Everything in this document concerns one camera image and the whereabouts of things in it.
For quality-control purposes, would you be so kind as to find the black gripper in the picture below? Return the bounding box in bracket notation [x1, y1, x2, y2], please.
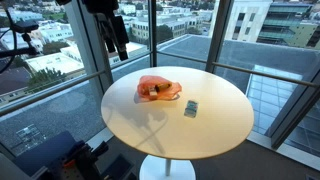
[82, 0, 129, 60]

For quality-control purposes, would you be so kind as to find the blue and white container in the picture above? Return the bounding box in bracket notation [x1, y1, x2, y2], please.
[184, 100, 198, 118]

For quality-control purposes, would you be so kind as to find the blue robot base cart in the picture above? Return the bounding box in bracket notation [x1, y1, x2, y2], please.
[13, 131, 132, 180]

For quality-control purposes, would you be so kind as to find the orange plastic bag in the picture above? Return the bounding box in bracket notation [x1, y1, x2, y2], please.
[137, 75, 182, 101]

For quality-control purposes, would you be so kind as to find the white item in bag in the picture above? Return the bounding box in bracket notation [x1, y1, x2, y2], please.
[149, 87, 158, 99]

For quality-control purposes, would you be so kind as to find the yellow item in bag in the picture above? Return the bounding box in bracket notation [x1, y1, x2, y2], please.
[155, 83, 172, 92]

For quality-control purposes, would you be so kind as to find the round white table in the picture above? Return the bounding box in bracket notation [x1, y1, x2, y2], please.
[101, 66, 254, 180]

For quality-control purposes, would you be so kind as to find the metal window railing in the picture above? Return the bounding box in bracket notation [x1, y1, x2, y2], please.
[0, 62, 320, 116]

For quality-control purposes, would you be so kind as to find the black camera on stand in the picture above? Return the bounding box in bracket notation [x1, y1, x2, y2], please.
[0, 20, 39, 73]

